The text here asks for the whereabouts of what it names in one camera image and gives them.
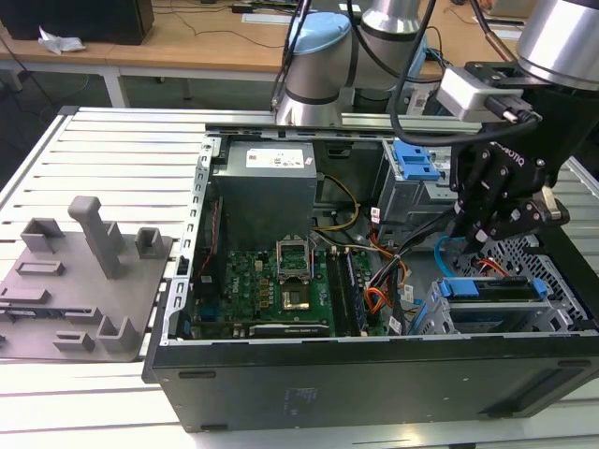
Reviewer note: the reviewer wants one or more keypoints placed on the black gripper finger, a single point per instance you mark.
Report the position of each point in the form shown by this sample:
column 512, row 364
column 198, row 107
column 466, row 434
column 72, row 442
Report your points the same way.
column 482, row 196
column 529, row 215

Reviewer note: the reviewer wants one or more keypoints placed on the hard disk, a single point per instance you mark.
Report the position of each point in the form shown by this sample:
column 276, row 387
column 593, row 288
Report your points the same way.
column 496, row 286

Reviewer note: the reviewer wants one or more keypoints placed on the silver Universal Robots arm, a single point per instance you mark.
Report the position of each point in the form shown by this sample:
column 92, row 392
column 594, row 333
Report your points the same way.
column 318, row 70

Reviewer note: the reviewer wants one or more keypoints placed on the grey metal disk bay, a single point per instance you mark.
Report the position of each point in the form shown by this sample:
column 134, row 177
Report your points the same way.
column 561, row 313

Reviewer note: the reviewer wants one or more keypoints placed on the black RAM slot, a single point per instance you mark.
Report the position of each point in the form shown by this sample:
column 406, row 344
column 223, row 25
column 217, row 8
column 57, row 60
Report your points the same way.
column 337, row 290

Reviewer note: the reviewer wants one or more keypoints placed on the grey optical drive cage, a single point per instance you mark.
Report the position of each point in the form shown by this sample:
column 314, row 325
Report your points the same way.
column 412, row 201

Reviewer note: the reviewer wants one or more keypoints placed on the blue plastic drive latch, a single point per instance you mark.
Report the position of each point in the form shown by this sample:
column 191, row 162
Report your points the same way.
column 414, row 159

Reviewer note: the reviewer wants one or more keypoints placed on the black RAM stick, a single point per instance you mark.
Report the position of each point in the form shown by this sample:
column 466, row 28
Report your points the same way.
column 355, row 294

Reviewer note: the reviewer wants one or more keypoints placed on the grey power supply unit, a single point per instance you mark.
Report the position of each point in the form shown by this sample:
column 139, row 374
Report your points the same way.
column 267, row 196

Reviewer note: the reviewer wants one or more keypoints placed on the black graphics card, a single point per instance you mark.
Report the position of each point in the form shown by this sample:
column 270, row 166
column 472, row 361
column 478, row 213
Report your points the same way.
column 290, row 329

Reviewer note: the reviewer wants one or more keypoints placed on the black open PC case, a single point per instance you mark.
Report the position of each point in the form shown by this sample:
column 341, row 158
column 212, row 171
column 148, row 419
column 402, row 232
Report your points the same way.
column 327, row 388

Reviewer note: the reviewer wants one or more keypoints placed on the green motherboard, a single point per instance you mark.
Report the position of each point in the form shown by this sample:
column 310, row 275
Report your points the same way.
column 252, row 290

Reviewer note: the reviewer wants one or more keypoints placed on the white paper sheet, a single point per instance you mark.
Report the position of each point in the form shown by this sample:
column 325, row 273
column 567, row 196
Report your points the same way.
column 264, row 18

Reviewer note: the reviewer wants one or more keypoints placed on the wooden desk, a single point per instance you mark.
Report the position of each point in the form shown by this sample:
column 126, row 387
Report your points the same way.
column 187, row 51

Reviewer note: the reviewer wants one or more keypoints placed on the grey parts rack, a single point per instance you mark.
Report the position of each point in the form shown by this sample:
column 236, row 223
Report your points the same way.
column 70, row 299

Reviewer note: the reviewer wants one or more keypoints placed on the black box on desk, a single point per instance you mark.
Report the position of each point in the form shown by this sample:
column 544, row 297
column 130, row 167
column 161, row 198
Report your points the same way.
column 79, row 21

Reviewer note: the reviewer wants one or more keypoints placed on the crumpled white paper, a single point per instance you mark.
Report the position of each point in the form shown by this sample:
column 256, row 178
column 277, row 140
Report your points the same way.
column 63, row 43

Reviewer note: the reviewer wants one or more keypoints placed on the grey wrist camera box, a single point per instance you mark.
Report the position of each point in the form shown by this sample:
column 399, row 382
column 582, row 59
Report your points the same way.
column 468, row 91

